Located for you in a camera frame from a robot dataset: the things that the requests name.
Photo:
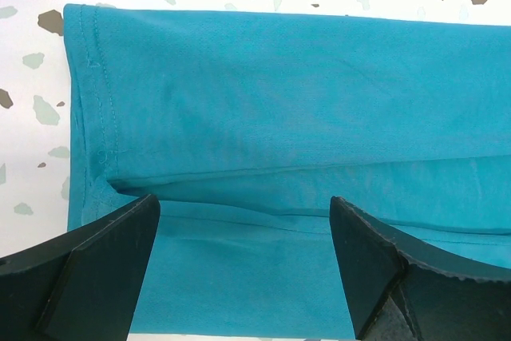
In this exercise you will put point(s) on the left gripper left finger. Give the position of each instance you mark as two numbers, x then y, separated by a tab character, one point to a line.
84	284

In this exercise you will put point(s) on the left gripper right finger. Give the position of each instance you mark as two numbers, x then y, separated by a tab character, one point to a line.
399	287

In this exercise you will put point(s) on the teal t shirt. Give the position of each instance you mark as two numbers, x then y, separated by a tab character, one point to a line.
245	125

